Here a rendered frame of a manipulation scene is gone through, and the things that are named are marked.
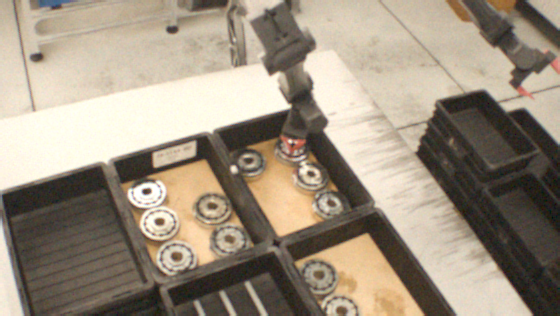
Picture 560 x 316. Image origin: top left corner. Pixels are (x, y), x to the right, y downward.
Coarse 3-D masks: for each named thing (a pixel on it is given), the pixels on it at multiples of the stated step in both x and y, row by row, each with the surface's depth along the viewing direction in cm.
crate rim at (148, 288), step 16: (48, 176) 137; (64, 176) 139; (0, 192) 132; (112, 192) 137; (0, 208) 129; (128, 224) 132; (16, 272) 119; (144, 272) 124; (16, 288) 116; (144, 288) 121; (96, 304) 117; (112, 304) 119
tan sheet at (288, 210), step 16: (256, 144) 167; (272, 144) 168; (272, 160) 164; (272, 176) 160; (288, 176) 161; (256, 192) 156; (272, 192) 156; (288, 192) 157; (272, 208) 153; (288, 208) 153; (304, 208) 154; (272, 224) 149; (288, 224) 150; (304, 224) 151
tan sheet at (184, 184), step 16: (160, 176) 155; (176, 176) 156; (192, 176) 156; (208, 176) 157; (176, 192) 152; (192, 192) 153; (176, 208) 149; (192, 208) 149; (192, 224) 146; (240, 224) 148; (176, 240) 142; (192, 240) 143; (208, 240) 143; (208, 256) 140
